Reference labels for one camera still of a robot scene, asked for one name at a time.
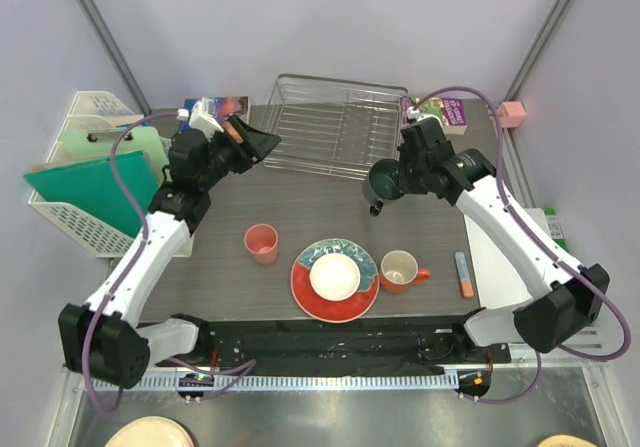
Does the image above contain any white file organizer rack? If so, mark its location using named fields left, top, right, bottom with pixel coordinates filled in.
left=24, top=91, right=168, bottom=258

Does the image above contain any pink cube box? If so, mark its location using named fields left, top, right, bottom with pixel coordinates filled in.
left=498, top=101, right=527, bottom=129

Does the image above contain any orange and blue marker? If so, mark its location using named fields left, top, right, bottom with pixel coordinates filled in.
left=454, top=251, right=474, bottom=298

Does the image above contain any purple and green book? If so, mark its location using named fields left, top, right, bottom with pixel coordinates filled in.
left=400, top=97, right=467, bottom=135

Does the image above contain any steel wire dish rack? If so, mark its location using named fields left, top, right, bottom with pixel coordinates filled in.
left=262, top=73, right=409, bottom=180

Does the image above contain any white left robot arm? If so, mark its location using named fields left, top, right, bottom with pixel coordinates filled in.
left=58, top=115, right=281, bottom=389

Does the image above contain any green board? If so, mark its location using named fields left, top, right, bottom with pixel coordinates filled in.
left=543, top=208, right=565, bottom=243

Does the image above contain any red and teal floral plate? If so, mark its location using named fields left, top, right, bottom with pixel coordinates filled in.
left=290, top=238, right=380, bottom=323

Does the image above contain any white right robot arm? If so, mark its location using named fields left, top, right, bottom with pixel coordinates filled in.
left=398, top=116, right=609, bottom=362

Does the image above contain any white slotted cable duct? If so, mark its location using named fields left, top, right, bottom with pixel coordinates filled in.
left=82, top=372, right=460, bottom=393

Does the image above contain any cream round object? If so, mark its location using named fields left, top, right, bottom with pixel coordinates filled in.
left=105, top=416, right=196, bottom=447

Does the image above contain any white clipboard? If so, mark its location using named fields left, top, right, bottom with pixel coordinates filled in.
left=464, top=215, right=532, bottom=309

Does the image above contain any tan round object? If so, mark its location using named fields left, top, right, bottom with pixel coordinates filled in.
left=538, top=434, right=597, bottom=447

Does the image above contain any grey mug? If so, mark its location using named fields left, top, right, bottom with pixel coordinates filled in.
left=362, top=159, right=404, bottom=217

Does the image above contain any orange mug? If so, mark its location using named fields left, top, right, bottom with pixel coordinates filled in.
left=380, top=250, right=432, bottom=294

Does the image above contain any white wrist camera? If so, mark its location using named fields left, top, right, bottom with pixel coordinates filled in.
left=406, top=107, right=426, bottom=123
left=177, top=97, right=223, bottom=138

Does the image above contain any orange bowl white inside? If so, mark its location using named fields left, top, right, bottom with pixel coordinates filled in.
left=309, top=253, right=360, bottom=302

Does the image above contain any pink cup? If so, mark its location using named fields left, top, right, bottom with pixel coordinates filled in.
left=244, top=224, right=279, bottom=266

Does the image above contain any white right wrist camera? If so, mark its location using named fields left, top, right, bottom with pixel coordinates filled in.
left=406, top=107, right=426, bottom=123

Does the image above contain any blue sunset cover book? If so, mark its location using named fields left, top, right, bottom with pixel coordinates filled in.
left=182, top=95, right=251, bottom=128

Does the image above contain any light green clipboard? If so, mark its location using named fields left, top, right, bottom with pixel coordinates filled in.
left=60, top=126, right=168, bottom=169

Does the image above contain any teal folder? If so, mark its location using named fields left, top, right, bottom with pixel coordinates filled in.
left=24, top=151, right=159, bottom=237

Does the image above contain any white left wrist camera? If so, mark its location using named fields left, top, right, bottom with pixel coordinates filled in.
left=177, top=97, right=223, bottom=138

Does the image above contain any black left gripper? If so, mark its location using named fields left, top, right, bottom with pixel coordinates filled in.
left=198, top=116, right=281, bottom=191

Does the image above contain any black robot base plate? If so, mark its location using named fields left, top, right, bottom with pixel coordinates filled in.
left=179, top=316, right=511, bottom=377

